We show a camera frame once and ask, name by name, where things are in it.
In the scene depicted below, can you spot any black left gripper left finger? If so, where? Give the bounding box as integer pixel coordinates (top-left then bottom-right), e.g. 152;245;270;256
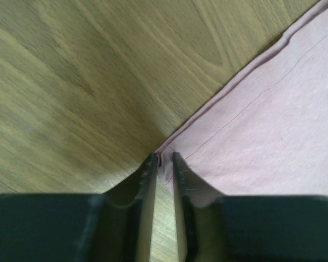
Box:
0;153;157;261

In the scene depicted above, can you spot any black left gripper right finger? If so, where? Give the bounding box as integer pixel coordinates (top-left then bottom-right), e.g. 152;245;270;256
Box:
172;153;328;261

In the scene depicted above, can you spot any dusty pink t shirt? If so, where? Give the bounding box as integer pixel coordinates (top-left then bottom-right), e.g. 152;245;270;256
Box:
157;1;328;195

